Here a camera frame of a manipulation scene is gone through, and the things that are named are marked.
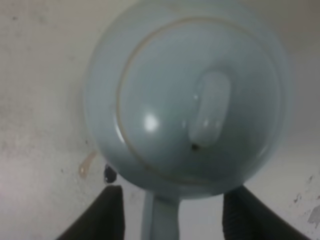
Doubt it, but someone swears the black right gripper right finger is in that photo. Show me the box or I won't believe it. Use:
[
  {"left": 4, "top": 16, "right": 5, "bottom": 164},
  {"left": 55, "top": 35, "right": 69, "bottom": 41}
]
[{"left": 222, "top": 186, "right": 308, "bottom": 240}]

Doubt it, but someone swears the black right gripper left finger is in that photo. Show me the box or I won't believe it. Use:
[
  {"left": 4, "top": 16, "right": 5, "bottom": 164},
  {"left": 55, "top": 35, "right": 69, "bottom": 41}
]
[{"left": 58, "top": 185, "right": 125, "bottom": 240}]

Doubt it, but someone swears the pale blue porcelain teapot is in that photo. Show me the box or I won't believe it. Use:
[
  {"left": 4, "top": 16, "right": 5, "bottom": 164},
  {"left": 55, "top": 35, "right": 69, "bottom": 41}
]
[{"left": 83, "top": 0, "right": 291, "bottom": 240}]

